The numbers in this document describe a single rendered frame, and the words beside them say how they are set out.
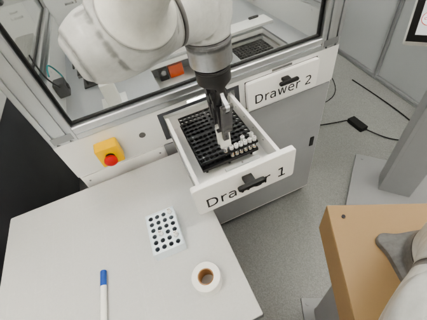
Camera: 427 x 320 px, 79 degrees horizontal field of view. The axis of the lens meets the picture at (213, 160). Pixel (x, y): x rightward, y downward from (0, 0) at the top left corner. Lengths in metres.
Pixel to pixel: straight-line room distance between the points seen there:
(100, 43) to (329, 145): 1.81
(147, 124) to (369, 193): 1.35
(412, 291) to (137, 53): 0.41
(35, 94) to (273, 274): 1.28
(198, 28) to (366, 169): 1.60
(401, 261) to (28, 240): 0.97
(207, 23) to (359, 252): 0.52
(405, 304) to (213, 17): 0.45
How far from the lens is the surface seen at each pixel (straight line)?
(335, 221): 0.65
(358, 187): 1.79
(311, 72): 1.06
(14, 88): 0.81
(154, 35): 0.37
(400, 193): 1.83
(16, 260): 1.00
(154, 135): 0.91
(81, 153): 0.92
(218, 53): 0.51
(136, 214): 0.85
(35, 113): 0.84
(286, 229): 1.60
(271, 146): 0.75
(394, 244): 0.65
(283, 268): 1.51
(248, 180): 0.65
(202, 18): 0.46
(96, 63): 0.38
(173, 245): 0.72
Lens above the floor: 1.43
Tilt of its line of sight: 48 degrees down
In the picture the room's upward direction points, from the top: 12 degrees counter-clockwise
